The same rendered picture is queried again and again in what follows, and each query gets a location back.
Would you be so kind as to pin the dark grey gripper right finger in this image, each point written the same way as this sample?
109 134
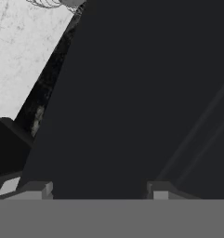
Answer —
160 189

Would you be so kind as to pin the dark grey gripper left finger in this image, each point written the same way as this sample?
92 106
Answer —
36 189

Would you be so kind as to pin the dark grey cabinet front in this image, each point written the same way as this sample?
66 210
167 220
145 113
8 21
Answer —
125 93

